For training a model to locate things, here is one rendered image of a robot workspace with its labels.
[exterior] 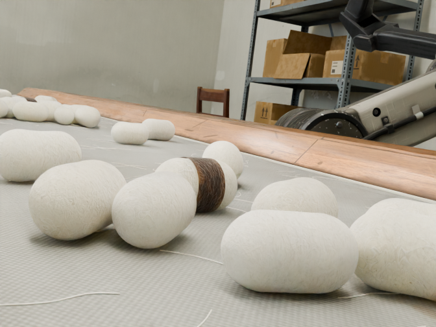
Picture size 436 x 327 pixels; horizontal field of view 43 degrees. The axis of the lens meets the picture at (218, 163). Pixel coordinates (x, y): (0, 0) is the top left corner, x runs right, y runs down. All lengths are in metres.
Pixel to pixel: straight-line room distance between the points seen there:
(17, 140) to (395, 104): 0.73
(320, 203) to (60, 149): 0.11
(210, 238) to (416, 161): 0.22
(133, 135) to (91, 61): 4.62
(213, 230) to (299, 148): 0.27
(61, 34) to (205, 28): 1.33
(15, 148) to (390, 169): 0.24
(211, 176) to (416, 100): 0.74
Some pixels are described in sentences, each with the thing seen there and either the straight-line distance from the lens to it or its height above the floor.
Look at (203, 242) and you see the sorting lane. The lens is 0.16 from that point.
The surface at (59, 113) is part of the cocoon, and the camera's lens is 0.58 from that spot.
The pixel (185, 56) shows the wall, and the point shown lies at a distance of 5.29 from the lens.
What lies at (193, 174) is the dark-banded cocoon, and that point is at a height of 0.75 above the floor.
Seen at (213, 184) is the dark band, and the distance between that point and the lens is 0.19.
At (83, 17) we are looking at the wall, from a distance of 5.06.
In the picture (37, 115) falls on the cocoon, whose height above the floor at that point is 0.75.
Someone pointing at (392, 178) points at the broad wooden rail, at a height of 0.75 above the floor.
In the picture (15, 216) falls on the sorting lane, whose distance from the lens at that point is 0.17.
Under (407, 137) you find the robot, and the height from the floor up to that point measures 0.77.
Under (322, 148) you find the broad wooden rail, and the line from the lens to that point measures 0.43.
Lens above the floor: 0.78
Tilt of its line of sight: 6 degrees down
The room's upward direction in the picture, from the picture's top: 7 degrees clockwise
